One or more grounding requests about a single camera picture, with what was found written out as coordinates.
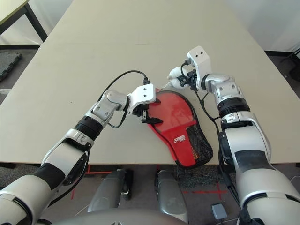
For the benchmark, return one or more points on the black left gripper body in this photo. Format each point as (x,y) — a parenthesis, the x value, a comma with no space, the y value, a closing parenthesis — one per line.
(140,111)

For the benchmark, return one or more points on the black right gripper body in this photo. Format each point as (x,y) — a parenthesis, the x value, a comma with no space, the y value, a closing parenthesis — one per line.
(192,80)

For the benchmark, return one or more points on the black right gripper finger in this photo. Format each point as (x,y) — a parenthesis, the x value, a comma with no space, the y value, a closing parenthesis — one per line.
(183,80)

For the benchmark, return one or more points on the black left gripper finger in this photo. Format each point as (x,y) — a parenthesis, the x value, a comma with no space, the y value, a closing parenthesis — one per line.
(151,120)
(156,102)

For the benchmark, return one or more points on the black and red paddle case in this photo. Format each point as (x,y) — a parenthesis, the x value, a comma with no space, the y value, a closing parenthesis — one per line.
(178,150)

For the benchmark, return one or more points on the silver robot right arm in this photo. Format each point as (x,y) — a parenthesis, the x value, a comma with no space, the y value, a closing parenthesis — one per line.
(246,140)

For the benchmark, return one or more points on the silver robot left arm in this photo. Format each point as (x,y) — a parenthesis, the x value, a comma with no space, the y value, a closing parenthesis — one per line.
(70,140)

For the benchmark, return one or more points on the black bar with metal clip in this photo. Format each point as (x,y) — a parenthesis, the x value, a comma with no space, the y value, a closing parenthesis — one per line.
(129,182)

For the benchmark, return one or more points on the dark speckled floor mat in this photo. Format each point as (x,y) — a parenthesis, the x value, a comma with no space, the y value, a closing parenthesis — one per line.
(199,175)

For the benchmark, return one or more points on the grey robot right leg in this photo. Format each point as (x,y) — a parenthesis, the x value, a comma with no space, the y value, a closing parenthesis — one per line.
(171,194)

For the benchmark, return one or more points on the grey robot leg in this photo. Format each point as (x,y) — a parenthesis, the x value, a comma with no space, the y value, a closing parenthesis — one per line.
(171,194)
(107,192)

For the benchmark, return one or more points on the grey robot left leg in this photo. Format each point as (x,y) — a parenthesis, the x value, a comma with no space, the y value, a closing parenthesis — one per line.
(107,192)

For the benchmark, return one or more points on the grey robot torso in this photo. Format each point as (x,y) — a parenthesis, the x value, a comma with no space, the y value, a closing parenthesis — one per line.
(117,219)

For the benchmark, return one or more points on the grey foot pedal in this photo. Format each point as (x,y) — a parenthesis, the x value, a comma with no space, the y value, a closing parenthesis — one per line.
(219,211)

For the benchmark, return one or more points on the dark foam floor mat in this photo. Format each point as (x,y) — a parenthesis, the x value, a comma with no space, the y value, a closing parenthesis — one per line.
(9,65)

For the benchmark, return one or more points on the black table base foot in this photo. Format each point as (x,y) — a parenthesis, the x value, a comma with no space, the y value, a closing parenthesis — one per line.
(7,164)

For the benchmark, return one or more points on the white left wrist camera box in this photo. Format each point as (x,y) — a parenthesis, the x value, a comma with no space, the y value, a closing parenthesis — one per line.
(144,93)

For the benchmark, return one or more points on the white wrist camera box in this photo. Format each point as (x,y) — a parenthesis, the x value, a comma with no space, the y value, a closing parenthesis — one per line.
(144,93)
(200,58)

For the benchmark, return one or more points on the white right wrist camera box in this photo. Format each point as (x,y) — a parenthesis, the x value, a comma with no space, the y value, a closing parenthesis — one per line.
(200,58)

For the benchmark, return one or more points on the black camera tripod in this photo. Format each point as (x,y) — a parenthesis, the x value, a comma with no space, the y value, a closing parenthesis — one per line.
(293,55)

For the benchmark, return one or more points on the side table with black frame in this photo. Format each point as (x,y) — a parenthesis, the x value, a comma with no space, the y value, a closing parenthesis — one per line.
(9,11)

